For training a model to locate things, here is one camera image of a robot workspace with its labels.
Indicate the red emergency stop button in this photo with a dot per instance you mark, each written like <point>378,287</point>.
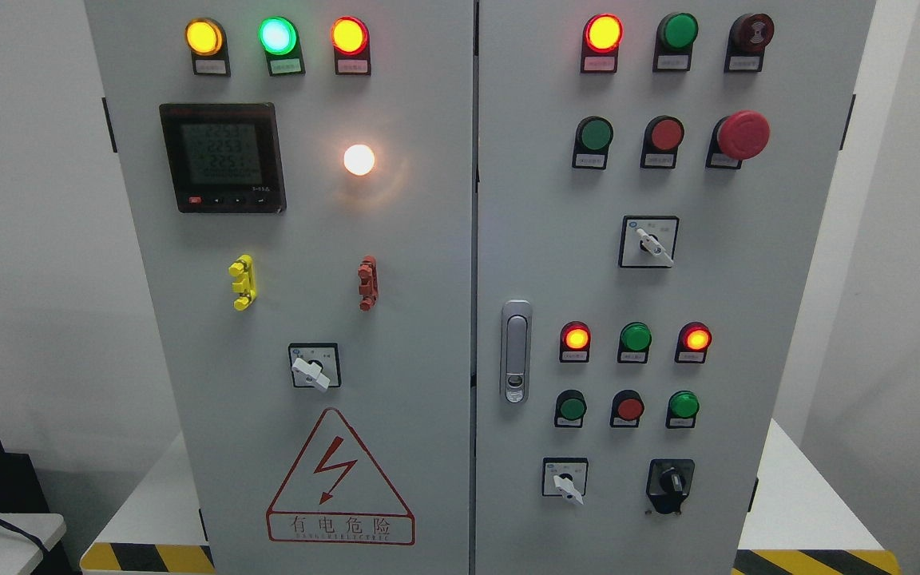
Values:
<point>736,138</point>

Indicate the red indicator middle right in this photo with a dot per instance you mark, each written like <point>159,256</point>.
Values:
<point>693,343</point>

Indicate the yellow indicator light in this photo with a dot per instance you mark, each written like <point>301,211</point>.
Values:
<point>208,46</point>

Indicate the red push button lower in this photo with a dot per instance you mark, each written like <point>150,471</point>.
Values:
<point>626,410</point>

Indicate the white glowing lamp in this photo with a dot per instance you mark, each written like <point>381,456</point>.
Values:
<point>359,159</point>

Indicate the yellow terminal connector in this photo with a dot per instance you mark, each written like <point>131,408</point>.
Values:
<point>243,282</point>

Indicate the red high voltage warning sticker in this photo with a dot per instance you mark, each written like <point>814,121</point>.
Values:
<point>335,492</point>

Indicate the white selector switch upper right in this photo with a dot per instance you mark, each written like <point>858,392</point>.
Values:
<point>648,241</point>

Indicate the green push button lower right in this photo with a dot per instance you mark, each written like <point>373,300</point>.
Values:
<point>682,410</point>

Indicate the green push button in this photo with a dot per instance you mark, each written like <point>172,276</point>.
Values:
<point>591,144</point>
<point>682,410</point>
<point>570,408</point>

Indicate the red push button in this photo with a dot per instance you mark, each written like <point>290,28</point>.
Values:
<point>626,410</point>
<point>661,141</point>

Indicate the grey cabinet door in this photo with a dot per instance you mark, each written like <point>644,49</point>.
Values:
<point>551,234</point>
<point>405,363</point>

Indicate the green push button lower left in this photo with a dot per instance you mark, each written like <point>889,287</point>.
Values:
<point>570,408</point>

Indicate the green indicator middle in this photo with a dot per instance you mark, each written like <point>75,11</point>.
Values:
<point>634,343</point>

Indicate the dark red buzzer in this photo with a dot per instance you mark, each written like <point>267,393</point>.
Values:
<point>747,40</point>

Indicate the grey right cabinet door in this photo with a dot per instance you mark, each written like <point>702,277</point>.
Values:
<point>551,234</point>

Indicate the white side table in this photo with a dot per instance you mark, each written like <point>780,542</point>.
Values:
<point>17,554</point>

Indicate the green lit indicator light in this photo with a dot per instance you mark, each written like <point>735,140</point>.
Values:
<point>283,49</point>

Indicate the red terminal connector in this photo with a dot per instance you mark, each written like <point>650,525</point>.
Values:
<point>369,282</point>

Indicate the grey left cabinet door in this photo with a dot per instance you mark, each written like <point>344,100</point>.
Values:
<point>405,363</point>

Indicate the red push button upper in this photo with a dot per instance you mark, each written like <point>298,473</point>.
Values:
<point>661,141</point>

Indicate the white platform with hazard stripes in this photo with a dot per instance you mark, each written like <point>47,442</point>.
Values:
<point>797,523</point>

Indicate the red lit indicator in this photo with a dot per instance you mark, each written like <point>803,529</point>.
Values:
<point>574,344</point>
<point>600,42</point>

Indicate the green indicator top right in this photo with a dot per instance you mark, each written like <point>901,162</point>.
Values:
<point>674,39</point>

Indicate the red lit indicator top right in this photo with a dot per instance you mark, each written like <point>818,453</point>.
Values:
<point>600,42</point>

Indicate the red lit indicator left door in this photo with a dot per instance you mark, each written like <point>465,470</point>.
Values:
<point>350,39</point>

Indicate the white selector switch lower right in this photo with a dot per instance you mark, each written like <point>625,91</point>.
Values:
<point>564,477</point>

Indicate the black rotary knob switch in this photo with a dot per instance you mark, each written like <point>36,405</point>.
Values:
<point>669,484</point>

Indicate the white selector switch left door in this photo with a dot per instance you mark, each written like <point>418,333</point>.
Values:
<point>315,366</point>

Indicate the silver door handle lock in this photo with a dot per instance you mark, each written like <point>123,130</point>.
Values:
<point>514,349</point>

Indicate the black digital power meter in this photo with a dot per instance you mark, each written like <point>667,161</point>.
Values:
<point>224,157</point>

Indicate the red lit indicator middle left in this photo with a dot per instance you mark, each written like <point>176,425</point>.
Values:
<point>574,344</point>

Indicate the white selector switch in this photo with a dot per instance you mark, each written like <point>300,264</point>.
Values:
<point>564,477</point>
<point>648,241</point>

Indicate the green push button upper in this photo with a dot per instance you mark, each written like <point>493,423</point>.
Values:
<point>591,144</point>

